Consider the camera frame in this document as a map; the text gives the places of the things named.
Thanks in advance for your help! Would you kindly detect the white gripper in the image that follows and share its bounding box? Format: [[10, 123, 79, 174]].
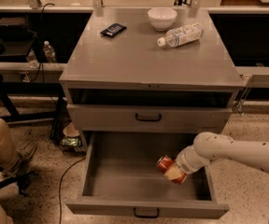
[[164, 146, 210, 181]]

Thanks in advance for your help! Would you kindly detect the red coke can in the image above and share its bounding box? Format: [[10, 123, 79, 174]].
[[156, 155, 187, 185]]

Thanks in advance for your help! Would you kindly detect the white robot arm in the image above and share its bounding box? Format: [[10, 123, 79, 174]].
[[157, 132, 269, 224]]

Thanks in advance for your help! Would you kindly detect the open grey bottom drawer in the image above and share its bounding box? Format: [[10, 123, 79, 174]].
[[66, 132, 229, 219]]

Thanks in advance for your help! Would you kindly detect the closed grey middle drawer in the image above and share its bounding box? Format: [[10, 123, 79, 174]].
[[67, 105, 232, 133]]

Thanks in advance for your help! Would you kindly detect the grey drawer cabinet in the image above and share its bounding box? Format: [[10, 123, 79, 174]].
[[60, 7, 243, 143]]

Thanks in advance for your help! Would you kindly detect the green packet on floor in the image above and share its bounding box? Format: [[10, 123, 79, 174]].
[[60, 136, 82, 148]]

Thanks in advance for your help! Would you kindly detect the clear plastic water bottle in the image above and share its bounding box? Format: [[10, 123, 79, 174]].
[[157, 22, 203, 48]]

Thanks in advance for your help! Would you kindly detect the grey shoe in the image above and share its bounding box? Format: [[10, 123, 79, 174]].
[[6, 141, 36, 175]]

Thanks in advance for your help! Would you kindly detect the black chair base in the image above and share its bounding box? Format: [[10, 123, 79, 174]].
[[0, 167, 35, 196]]

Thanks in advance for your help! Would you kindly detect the white ceramic bowl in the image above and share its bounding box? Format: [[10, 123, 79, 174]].
[[148, 7, 177, 31]]

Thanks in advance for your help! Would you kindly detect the black snack packet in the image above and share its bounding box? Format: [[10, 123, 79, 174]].
[[101, 23, 127, 38]]

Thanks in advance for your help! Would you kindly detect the small water bottle on shelf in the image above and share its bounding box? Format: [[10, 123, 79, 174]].
[[43, 41, 57, 63]]

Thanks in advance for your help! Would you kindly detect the person's leg in beige trousers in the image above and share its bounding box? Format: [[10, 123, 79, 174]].
[[0, 119, 19, 171]]

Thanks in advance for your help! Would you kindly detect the black drawer handle lower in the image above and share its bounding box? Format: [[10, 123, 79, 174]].
[[133, 207, 160, 218]]

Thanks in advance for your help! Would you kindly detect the black drawer handle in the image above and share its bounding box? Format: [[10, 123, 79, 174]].
[[134, 113, 162, 122], [133, 207, 160, 218]]

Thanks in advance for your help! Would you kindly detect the black drawer handle upper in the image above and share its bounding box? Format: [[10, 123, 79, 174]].
[[134, 113, 162, 122]]

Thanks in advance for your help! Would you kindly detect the black floor cable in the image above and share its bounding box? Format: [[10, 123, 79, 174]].
[[57, 156, 87, 224]]

